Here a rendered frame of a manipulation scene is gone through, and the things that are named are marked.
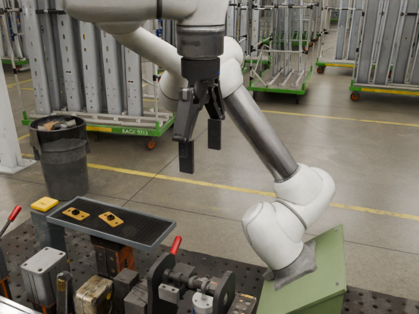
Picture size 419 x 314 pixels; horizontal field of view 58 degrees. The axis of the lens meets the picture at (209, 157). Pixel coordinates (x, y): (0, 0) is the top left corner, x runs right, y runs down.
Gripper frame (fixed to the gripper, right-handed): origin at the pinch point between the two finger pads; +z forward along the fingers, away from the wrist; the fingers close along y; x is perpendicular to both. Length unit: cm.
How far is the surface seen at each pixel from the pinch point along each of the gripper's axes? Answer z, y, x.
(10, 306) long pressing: 46, 18, -49
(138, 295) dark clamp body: 38.4, 6.7, -14.8
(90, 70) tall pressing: 57, -319, -311
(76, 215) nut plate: 30, -6, -45
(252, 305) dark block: 34.4, 2.1, 13.5
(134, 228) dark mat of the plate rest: 30.1, -7.5, -25.1
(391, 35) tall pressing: 31, -675, 38
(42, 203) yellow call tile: 30, -7, -60
